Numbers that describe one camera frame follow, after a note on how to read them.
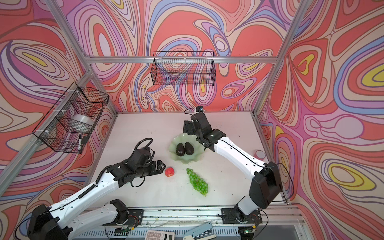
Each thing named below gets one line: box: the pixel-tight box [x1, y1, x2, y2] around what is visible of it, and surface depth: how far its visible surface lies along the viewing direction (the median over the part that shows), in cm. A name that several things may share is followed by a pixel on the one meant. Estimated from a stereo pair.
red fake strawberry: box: [165, 167, 175, 177], surface depth 86 cm
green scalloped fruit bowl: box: [168, 133, 205, 164], surface depth 97 cm
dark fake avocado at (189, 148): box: [184, 142, 194, 156], surface depth 96 cm
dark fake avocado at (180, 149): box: [176, 142, 186, 157], surface depth 95 cm
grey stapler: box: [183, 222, 217, 240], surface depth 69 cm
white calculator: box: [144, 230, 175, 240], surface depth 69 cm
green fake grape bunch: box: [186, 168, 209, 197], surface depth 82 cm
